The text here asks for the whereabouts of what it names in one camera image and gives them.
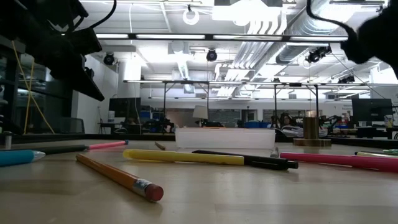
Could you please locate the small silver metal cylinder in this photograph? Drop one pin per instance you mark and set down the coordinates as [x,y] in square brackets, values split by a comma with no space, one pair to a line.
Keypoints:
[7,141]

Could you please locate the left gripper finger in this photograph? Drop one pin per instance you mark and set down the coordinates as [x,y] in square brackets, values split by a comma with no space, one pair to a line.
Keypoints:
[84,84]

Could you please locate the silver ventilation duct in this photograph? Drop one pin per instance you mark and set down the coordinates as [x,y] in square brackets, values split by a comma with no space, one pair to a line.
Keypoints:
[292,53]

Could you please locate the black round overhead camera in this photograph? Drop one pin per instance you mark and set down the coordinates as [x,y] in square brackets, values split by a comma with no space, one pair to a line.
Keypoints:
[109,58]
[211,55]

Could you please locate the black aluminium table frame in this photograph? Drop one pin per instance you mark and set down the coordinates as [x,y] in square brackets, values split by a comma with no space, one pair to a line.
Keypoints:
[93,137]

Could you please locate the black computer monitor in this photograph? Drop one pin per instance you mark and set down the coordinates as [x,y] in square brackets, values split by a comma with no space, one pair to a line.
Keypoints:
[371,109]
[124,107]

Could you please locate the black pen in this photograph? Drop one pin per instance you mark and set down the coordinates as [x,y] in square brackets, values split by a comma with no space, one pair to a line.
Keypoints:
[267,162]

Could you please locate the pink marker pen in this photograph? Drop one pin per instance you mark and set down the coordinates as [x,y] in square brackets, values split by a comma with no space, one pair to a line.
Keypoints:
[342,160]

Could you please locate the black metal workstation frame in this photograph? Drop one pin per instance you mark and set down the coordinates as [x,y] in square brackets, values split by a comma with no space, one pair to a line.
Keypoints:
[164,102]
[316,99]

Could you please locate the white lampshade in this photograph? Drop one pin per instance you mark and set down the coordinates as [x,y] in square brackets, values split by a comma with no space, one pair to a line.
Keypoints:
[200,112]

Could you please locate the white cylindrical container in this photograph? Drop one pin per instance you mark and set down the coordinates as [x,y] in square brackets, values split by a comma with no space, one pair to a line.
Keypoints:
[111,116]

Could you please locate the pink pen blue tip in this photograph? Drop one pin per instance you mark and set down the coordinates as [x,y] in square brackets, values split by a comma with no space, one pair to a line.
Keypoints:
[105,145]

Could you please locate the green pen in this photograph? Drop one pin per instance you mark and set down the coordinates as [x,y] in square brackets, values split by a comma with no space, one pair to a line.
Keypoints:
[391,152]

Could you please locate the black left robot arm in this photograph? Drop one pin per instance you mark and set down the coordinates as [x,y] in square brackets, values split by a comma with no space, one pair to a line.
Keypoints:
[56,12]

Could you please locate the black bar with light strips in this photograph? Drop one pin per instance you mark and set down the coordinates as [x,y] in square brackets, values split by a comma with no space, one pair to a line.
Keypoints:
[209,37]

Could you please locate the orange pencil with eraser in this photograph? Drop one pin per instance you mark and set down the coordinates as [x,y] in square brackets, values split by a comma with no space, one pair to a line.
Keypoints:
[115,175]

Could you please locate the black ceiling-mounted device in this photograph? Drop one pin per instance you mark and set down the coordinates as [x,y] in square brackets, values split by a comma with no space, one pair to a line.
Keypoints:
[317,54]

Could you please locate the clear pencil box orange lid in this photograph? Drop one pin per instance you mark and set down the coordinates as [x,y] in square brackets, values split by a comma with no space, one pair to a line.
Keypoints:
[224,138]

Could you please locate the blue storage bin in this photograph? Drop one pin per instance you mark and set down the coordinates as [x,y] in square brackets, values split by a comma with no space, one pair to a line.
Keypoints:
[256,124]

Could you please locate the person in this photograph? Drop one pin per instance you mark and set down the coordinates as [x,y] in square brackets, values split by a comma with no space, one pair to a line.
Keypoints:
[287,120]

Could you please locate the dark brown pencil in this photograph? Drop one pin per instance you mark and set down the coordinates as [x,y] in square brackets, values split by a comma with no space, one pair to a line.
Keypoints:
[62,149]

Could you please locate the dark mesh panel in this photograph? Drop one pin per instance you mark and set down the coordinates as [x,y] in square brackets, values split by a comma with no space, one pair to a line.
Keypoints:
[71,126]

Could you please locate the yellow highlighter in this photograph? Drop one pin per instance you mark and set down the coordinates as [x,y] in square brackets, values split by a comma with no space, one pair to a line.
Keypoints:
[180,156]

